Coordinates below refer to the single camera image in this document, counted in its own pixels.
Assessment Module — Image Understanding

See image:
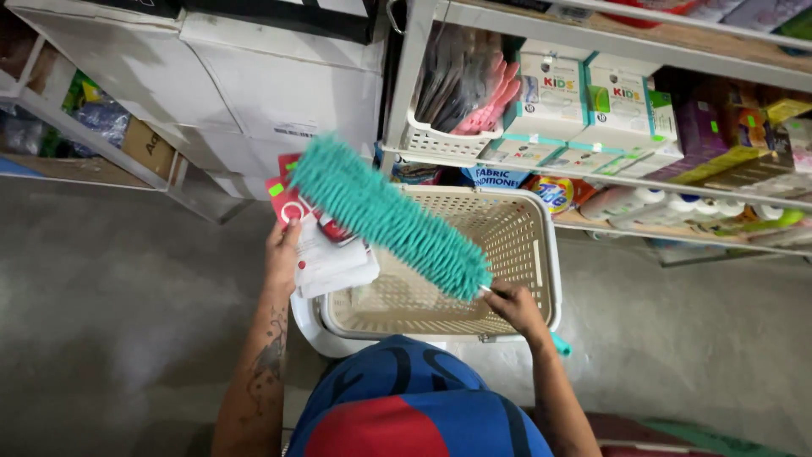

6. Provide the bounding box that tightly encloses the person's left hand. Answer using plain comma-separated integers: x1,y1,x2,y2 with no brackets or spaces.
263,216,304,299

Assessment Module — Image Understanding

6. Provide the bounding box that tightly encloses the person's right hand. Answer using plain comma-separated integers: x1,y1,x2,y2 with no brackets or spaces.
480,282,554,349

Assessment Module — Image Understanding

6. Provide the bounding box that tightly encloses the teal chenille duster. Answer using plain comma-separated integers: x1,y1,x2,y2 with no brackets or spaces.
288,132,573,358

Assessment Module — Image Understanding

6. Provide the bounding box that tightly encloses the stack of red white packets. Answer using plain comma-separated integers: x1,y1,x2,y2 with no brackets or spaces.
265,152,381,300

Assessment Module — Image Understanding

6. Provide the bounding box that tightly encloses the beige plastic basket white rim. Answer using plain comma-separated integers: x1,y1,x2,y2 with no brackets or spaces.
291,184,564,360

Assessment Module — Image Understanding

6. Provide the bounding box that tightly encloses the orange detergent packet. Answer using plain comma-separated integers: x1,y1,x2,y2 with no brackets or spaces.
528,175,598,217

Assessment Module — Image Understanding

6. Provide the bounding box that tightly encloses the blue fabric conditioner bag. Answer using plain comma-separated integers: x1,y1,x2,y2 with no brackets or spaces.
461,165,531,190

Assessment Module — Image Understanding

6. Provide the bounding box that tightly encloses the blue and red shirt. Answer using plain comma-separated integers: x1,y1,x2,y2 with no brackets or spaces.
285,335,554,457

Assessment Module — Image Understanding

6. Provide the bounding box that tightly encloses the white slotted plastic bin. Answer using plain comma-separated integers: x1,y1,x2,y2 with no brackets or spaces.
401,107,506,160

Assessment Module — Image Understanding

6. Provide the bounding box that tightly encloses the white teal product box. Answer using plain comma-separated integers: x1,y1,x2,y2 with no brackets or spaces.
503,50,591,143
570,53,657,153

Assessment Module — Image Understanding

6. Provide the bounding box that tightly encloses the red and green mat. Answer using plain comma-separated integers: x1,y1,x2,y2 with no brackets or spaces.
584,411,801,457

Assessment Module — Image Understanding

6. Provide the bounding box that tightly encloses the white metal shelf with goods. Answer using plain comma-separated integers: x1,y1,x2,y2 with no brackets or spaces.
379,0,812,267

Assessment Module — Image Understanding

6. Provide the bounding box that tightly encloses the white carton with label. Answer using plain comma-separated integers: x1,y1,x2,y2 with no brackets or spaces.
179,11,385,201

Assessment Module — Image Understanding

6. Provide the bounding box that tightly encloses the large white cardboard carton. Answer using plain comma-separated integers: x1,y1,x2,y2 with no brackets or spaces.
5,0,256,224

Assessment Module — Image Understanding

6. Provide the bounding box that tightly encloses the low white shelf with goods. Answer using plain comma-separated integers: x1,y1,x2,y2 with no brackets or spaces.
0,13,192,192

